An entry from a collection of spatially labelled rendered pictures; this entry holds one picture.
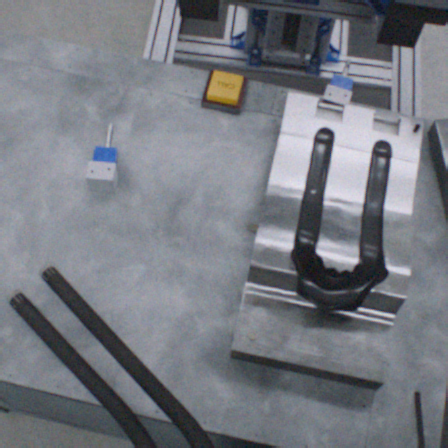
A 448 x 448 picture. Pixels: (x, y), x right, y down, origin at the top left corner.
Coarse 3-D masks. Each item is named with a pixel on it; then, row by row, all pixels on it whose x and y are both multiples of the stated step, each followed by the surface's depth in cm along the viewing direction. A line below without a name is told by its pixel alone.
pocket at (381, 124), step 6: (372, 120) 139; (378, 120) 138; (384, 120) 138; (390, 120) 138; (396, 120) 138; (372, 126) 138; (378, 126) 138; (384, 126) 138; (390, 126) 138; (396, 126) 138; (384, 132) 138; (390, 132) 138; (396, 132) 138
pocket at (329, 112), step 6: (318, 102) 138; (318, 108) 139; (324, 108) 139; (330, 108) 138; (336, 108) 138; (342, 108) 138; (318, 114) 139; (324, 114) 139; (330, 114) 139; (336, 114) 139; (342, 114) 138; (330, 120) 138; (336, 120) 138
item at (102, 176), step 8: (112, 128) 139; (112, 136) 139; (96, 152) 136; (104, 152) 136; (112, 152) 136; (96, 160) 135; (104, 160) 135; (112, 160) 135; (88, 168) 133; (96, 168) 133; (104, 168) 133; (112, 168) 133; (88, 176) 132; (96, 176) 133; (104, 176) 133; (112, 176) 133; (88, 184) 135; (96, 184) 134; (104, 184) 134; (112, 184) 134; (112, 192) 137
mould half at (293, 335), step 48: (288, 96) 137; (288, 144) 133; (336, 144) 133; (288, 192) 129; (336, 192) 130; (288, 240) 120; (336, 240) 121; (384, 240) 123; (288, 288) 123; (384, 288) 118; (240, 336) 121; (288, 336) 121; (336, 336) 122; (384, 336) 122
